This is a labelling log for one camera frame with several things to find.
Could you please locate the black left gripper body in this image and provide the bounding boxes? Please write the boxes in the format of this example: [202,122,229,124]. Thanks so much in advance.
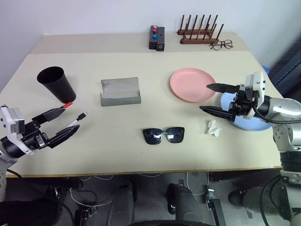
[22,119,54,150]

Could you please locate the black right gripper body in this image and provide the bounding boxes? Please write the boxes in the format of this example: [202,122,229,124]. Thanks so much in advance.
[228,83,257,117]

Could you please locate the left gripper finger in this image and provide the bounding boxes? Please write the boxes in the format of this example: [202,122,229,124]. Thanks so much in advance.
[32,106,67,126]
[48,124,81,149]

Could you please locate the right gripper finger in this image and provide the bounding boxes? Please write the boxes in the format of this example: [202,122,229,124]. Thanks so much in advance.
[199,105,236,122]
[206,82,238,94]

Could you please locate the white tissue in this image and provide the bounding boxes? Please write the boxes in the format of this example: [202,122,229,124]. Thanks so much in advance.
[206,120,223,137]

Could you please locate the black and white marker pen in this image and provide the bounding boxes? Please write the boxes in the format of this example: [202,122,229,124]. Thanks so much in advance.
[68,112,88,128]

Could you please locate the black sunglasses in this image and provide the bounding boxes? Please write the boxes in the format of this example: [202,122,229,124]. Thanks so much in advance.
[142,126,186,145]

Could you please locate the light blue plate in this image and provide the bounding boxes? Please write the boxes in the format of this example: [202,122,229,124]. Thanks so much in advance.
[220,92,273,131]

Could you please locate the black plastic cup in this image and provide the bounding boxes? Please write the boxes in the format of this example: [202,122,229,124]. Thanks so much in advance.
[37,66,77,104]

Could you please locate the pink plate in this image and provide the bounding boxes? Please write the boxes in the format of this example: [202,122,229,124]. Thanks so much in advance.
[169,67,217,103]

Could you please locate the thin dark framed eyeglasses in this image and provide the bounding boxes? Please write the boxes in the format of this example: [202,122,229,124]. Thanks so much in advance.
[209,40,234,51]

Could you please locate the brown wooden peg rack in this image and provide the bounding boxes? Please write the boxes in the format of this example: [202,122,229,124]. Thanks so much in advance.
[177,14,224,45]

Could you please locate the dark striped fabric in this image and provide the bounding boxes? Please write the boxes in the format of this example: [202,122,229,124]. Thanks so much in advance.
[269,39,301,96]

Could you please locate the plain black box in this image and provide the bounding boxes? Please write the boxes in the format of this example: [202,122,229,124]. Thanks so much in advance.
[155,26,166,52]

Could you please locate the black box with coloured buttons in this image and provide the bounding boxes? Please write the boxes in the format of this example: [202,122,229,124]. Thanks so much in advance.
[148,25,159,50]

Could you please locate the dark rounded shape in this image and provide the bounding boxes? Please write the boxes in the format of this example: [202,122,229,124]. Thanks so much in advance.
[166,183,209,226]
[106,180,138,226]

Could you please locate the black metal bar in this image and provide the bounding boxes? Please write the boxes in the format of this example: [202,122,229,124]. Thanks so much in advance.
[204,187,227,226]

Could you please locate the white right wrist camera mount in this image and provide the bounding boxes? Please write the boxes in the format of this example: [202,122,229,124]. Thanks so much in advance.
[243,71,267,118]

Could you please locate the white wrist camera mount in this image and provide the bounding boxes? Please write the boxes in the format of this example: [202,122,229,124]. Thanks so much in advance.
[243,71,267,118]
[0,105,35,156]

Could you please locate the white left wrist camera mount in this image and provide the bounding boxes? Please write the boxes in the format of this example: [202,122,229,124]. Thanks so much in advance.
[0,105,35,156]

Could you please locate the black table frame beam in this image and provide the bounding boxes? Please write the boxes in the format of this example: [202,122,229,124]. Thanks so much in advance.
[6,176,81,189]
[208,167,283,182]

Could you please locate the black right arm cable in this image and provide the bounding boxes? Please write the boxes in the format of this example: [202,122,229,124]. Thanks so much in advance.
[251,100,301,125]

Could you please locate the thin white cable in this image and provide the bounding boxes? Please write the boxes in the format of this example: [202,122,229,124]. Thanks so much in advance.
[67,185,114,206]

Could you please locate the white looped cable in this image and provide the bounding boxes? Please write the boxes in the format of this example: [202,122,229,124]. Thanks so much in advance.
[186,171,210,196]

